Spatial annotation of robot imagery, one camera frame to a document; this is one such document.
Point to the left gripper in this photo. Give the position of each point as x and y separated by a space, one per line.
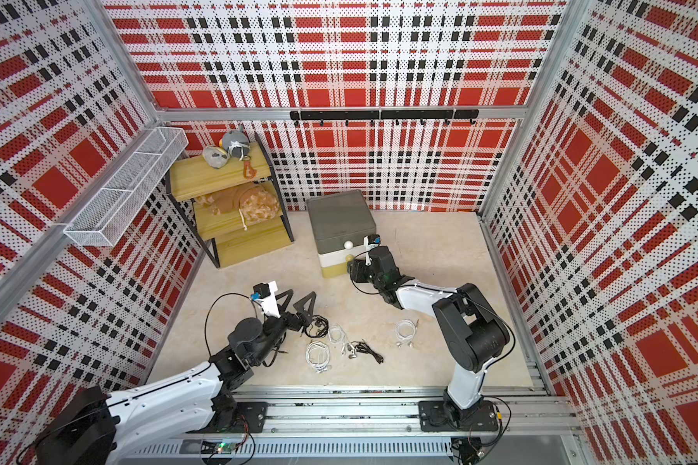
303 319

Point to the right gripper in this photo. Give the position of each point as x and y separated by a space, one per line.
357 271

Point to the white drawer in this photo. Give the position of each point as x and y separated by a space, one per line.
336 258

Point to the white earphones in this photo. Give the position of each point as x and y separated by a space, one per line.
405 332
339 338
318 356

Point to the grey top drawer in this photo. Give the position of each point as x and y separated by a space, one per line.
338 218

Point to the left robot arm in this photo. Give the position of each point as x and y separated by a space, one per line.
102 428

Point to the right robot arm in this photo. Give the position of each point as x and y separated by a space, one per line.
475 336

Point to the black braided earphones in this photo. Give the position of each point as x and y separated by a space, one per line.
317 328

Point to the black earphones far left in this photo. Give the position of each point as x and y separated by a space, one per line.
276 351

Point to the yellow bottom drawer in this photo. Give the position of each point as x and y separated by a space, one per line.
335 270

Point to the three-drawer storage cabinet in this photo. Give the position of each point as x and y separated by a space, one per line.
340 223

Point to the black earphones front centre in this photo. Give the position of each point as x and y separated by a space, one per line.
361 347

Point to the brown plush bear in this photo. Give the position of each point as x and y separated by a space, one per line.
253 202

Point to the wooden three-tier shelf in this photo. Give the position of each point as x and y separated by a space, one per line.
225 239

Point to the orange carabiner toy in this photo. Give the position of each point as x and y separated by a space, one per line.
249 171

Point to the green circuit board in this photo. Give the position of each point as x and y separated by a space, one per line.
223 448

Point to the white crumpled plush toy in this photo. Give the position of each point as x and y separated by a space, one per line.
216 157

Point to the grey plush toy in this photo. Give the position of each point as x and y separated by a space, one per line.
236 144

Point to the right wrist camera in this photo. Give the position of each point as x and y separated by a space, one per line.
371 241

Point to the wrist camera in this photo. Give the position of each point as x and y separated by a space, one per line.
371 241
264 294

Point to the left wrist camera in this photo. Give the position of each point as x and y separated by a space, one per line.
264 294

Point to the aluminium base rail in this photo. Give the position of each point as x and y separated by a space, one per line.
377 425

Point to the black wall hook rail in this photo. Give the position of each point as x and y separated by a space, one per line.
323 116

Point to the white wire mesh basket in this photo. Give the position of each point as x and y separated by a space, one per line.
104 219

